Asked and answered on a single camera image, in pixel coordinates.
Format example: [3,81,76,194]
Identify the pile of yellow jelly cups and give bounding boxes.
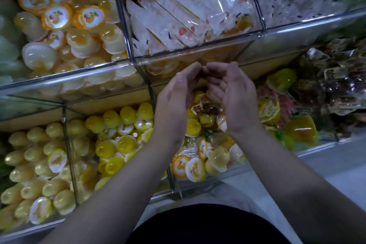
[69,102,155,202]

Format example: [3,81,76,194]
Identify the pile of orange-lid jelly cups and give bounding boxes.
[13,0,144,96]

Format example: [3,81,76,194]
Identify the black shirt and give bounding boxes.
[128,204,292,244]

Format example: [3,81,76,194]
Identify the person's left hand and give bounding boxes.
[151,62,204,151]

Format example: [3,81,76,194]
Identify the pile of pastel jelly cups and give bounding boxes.
[170,89,247,183]

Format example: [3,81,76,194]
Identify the pile of clear packets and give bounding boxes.
[126,0,255,76]

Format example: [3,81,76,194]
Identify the pile of pale yellow jelly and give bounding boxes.
[0,121,78,230]

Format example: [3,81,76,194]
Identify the light grey shorts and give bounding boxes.
[137,183,252,225]

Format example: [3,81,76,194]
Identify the person's right hand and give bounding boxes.
[203,61,263,138]

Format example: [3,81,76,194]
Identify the pile of brown snack packets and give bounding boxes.
[306,35,366,139]

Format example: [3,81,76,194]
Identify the person's right forearm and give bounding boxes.
[231,124,366,244]

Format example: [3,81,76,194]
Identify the person's left forearm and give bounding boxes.
[54,138,184,244]

